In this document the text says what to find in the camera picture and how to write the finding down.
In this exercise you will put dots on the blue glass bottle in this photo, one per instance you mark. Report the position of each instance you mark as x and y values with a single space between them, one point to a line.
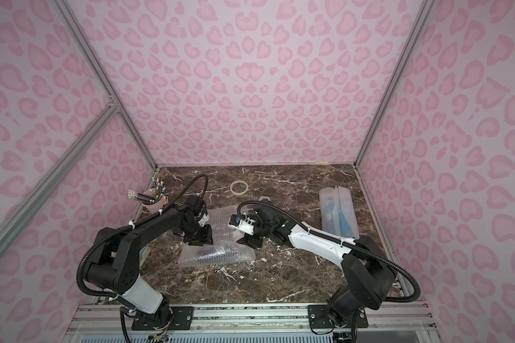
329 217

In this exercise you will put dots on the beige masking tape roll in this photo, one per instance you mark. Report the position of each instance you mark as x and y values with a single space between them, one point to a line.
239 188

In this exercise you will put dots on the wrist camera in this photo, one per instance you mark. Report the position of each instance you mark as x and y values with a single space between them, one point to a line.
204 220
243 224

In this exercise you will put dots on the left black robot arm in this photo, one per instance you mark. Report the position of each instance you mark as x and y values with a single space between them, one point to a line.
112 266

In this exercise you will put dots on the pink pen cup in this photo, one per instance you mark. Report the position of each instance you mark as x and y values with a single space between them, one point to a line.
153 208

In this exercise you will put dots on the blue bottle with label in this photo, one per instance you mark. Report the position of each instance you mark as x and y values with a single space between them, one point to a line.
348 222

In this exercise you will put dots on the purple glass bottle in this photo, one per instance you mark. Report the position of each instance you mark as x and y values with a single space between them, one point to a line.
213 257

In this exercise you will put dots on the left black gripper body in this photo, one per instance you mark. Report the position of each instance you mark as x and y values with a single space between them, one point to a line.
199 234

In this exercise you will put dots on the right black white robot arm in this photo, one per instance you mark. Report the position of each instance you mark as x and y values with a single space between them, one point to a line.
371 278

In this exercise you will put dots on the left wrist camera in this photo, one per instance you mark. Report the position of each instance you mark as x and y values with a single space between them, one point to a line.
204 220

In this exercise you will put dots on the bubble wrap sheet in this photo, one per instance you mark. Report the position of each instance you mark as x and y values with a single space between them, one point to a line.
345 200
224 239
331 194

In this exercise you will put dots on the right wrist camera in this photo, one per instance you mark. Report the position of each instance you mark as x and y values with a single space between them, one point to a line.
243 224

